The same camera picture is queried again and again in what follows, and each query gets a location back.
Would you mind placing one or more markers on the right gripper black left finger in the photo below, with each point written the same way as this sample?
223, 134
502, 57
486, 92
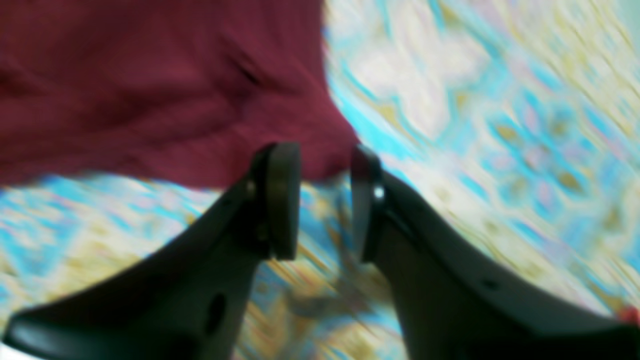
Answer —
186, 301

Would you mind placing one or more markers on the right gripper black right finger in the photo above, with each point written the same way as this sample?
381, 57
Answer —
455, 303

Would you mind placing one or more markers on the patterned tablecloth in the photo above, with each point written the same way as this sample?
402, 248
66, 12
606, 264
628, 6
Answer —
521, 165

